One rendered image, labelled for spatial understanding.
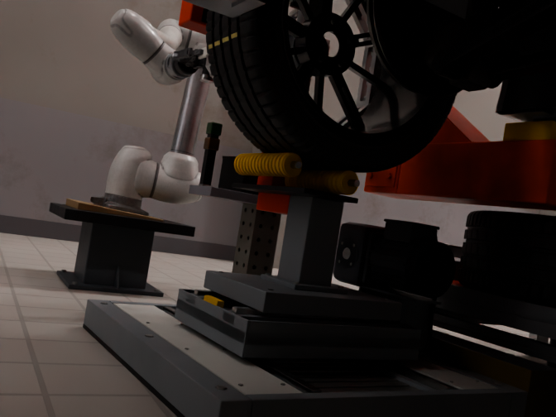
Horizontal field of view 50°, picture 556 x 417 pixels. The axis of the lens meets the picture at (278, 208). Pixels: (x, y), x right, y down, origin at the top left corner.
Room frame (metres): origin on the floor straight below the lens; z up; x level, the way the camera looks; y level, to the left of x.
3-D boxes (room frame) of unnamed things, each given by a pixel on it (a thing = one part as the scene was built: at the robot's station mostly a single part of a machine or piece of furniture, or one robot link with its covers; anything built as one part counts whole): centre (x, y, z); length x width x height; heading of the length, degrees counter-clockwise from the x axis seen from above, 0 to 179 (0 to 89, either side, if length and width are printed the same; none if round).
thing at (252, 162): (1.49, 0.05, 0.51); 0.29 x 0.06 x 0.06; 32
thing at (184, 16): (1.46, 0.26, 0.85); 0.09 x 0.08 x 0.07; 122
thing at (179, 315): (1.49, -0.09, 0.13); 0.50 x 0.36 x 0.10; 122
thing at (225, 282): (1.49, -0.09, 0.32); 0.40 x 0.30 x 0.28; 122
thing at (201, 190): (2.05, 0.08, 0.44); 0.43 x 0.17 x 0.03; 122
